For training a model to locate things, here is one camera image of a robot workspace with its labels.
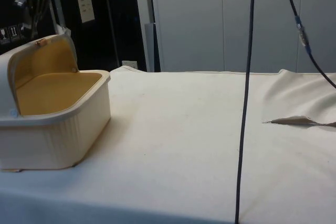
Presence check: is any rounded box lid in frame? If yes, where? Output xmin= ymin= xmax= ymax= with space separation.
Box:
xmin=0 ymin=34 xmax=79 ymax=119

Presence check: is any pale locker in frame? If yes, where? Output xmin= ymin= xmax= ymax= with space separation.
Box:
xmin=133 ymin=0 xmax=224 ymax=73
xmin=222 ymin=0 xmax=299 ymax=73

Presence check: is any cream box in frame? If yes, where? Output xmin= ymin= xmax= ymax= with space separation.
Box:
xmin=0 ymin=69 xmax=112 ymax=173

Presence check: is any black cable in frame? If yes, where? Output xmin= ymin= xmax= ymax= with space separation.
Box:
xmin=234 ymin=0 xmax=258 ymax=216
xmin=281 ymin=0 xmax=336 ymax=89

